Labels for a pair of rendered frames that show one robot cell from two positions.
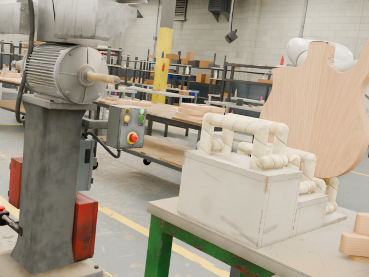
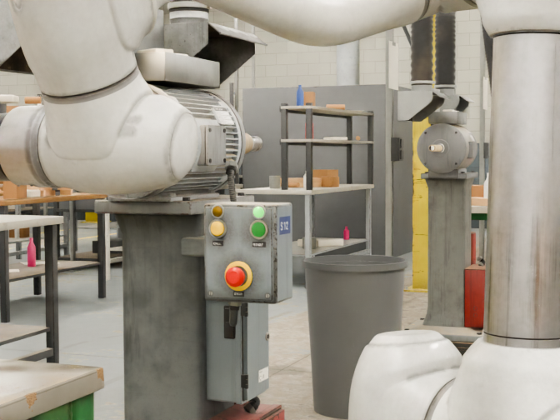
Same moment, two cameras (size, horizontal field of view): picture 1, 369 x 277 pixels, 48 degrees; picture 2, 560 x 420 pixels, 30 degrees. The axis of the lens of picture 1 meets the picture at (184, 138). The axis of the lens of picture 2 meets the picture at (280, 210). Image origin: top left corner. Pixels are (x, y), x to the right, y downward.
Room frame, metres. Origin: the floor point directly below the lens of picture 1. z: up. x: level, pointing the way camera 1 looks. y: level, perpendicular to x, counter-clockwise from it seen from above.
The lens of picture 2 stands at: (1.23, -1.71, 1.22)
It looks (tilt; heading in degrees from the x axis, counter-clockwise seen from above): 3 degrees down; 67
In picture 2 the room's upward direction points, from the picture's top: straight up
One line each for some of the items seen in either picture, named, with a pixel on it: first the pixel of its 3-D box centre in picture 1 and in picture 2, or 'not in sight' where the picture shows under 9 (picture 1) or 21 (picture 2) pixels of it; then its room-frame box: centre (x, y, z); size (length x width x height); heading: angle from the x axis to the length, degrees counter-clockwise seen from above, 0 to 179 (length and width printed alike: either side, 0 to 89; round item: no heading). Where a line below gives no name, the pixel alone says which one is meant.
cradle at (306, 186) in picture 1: (301, 187); not in sight; (1.07, -0.33, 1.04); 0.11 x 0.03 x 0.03; 135
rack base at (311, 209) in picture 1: (268, 200); not in sight; (1.14, -0.26, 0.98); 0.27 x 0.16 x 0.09; 45
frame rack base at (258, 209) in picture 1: (236, 193); not in sight; (1.03, -0.15, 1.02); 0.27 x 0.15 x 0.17; 45
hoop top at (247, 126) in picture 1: (234, 123); not in sight; (0.99, -0.12, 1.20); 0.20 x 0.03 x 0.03; 44
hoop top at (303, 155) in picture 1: (284, 151); not in sight; (1.16, -0.29, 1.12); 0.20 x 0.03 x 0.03; 44
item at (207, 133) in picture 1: (206, 136); not in sight; (1.05, -0.06, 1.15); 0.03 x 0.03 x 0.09
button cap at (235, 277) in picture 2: (133, 138); (237, 276); (1.95, 0.25, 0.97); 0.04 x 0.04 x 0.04; 46
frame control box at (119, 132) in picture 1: (113, 130); (249, 262); (2.02, 0.36, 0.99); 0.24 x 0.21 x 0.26; 46
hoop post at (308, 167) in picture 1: (307, 175); not in sight; (1.10, -0.35, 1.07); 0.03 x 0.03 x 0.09
